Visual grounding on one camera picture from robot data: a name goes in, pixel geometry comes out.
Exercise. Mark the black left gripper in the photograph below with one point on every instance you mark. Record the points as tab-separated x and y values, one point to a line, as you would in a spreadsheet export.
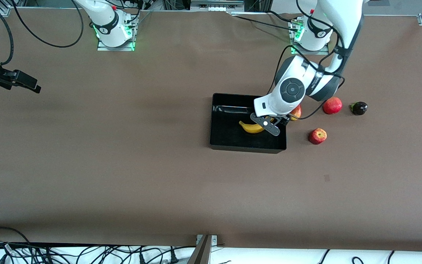
283	119

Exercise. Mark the yellow banana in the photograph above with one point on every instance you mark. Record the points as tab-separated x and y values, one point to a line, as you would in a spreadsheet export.
249	127

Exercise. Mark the red apple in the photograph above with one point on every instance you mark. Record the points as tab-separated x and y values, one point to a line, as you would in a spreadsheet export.
317	136

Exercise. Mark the black plastic tray box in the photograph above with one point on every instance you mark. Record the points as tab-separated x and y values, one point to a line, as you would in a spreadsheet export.
229	135

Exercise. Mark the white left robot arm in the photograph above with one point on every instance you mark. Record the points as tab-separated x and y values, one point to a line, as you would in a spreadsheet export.
292	90

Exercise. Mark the red yellow mango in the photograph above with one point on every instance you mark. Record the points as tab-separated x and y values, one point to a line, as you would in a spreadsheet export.
297	113

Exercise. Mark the red pomegranate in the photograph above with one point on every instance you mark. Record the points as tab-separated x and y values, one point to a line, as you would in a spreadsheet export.
333	106

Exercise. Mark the dark purple mangosteen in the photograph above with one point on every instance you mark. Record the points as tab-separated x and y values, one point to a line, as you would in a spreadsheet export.
359	108

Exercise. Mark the grey metal mounting plate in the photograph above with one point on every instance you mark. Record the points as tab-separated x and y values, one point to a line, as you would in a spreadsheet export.
216	4

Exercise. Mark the grey metal bar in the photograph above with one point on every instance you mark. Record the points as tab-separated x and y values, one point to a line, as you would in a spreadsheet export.
202	255

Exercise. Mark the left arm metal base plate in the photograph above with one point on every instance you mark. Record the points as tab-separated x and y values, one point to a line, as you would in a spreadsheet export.
322	52

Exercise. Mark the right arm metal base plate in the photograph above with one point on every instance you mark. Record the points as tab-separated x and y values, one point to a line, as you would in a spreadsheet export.
103	48

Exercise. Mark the silver metal bracket plate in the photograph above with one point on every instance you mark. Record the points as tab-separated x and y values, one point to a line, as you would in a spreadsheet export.
214	240

